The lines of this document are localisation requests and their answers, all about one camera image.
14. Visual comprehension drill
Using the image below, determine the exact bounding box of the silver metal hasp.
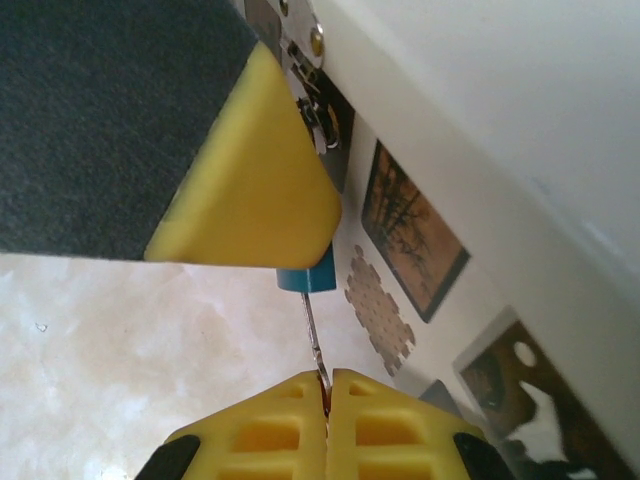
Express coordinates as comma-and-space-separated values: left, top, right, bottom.
243, 0, 351, 194

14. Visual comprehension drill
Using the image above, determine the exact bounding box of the white box with picture tiles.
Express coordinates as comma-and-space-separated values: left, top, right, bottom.
244, 0, 640, 480

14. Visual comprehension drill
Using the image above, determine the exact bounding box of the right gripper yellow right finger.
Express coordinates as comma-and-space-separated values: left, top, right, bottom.
327, 368, 516, 480

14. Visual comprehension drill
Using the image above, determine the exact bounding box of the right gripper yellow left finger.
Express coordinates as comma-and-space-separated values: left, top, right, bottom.
134, 369, 329, 480

